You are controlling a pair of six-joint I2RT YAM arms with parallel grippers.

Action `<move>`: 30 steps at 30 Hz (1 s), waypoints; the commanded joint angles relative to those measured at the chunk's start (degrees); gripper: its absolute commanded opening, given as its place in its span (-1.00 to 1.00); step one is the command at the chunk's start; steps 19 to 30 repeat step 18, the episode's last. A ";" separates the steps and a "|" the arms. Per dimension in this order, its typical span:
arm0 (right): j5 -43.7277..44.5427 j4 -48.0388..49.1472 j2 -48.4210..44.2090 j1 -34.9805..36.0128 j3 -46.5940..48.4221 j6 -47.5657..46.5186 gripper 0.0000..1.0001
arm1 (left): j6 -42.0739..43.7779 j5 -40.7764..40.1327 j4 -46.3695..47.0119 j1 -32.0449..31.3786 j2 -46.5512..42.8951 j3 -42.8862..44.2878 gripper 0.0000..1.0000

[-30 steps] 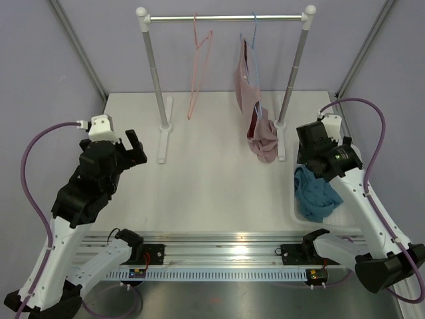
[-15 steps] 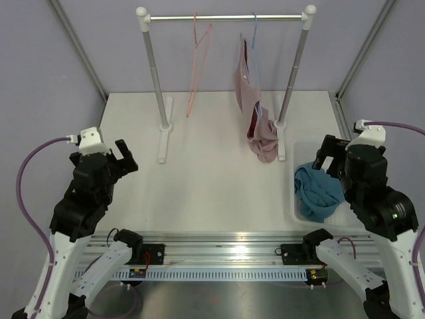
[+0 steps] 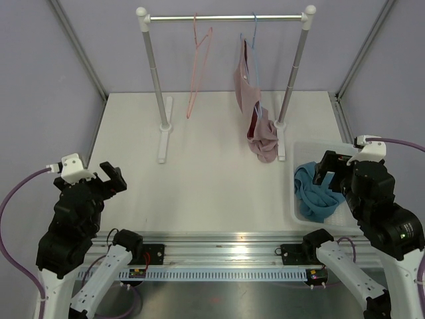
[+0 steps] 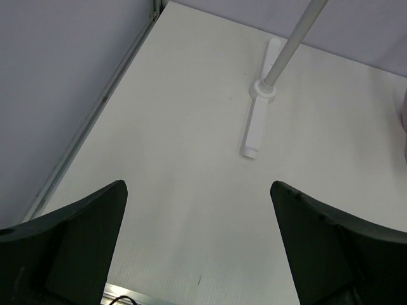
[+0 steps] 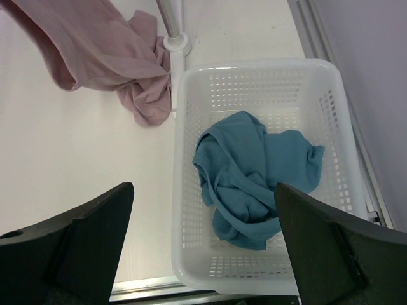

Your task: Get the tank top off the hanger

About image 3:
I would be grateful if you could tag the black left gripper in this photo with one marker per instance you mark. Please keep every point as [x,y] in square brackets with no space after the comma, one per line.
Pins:
[115,184]

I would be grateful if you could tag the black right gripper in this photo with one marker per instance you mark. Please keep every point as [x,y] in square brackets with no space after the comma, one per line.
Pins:
[329,161]

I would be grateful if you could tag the teal tank top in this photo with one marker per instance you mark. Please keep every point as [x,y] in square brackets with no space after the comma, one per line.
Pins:
[317,202]

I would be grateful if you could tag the pink wire hanger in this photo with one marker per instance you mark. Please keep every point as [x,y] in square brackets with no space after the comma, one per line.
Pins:
[202,48]

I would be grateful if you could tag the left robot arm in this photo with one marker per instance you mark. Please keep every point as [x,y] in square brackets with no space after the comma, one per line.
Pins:
[75,224]

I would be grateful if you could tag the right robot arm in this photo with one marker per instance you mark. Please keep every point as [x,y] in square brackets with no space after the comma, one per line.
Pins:
[394,232]

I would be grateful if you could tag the pink tank top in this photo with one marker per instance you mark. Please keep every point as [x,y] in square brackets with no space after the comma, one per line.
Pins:
[258,129]

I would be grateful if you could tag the white plastic basket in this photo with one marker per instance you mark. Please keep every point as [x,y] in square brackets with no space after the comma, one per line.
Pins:
[303,152]

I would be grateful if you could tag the white clothes rack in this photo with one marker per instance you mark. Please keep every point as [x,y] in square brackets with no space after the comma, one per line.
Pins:
[222,61]

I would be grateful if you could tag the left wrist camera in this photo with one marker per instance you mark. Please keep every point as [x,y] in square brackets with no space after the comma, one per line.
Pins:
[71,169]

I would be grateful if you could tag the aluminium frame post right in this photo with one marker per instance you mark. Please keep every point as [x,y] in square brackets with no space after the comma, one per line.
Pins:
[336,98]

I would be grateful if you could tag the aluminium frame post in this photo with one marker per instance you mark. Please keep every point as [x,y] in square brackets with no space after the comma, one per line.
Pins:
[336,98]
[69,32]

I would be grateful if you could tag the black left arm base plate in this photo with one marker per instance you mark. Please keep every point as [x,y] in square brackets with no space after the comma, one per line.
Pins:
[151,254]

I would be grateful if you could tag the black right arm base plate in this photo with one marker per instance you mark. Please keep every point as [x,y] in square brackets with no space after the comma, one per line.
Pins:
[298,255]

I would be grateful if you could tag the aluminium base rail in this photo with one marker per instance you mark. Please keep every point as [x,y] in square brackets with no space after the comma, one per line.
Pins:
[222,249]

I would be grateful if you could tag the blue wire hanger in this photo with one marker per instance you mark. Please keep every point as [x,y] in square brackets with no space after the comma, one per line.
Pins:
[257,78]

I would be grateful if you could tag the white slotted cable duct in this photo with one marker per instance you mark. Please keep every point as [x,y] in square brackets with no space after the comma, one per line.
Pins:
[159,274]

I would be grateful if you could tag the aluminium frame post left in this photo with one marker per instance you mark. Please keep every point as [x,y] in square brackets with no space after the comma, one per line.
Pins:
[69,32]

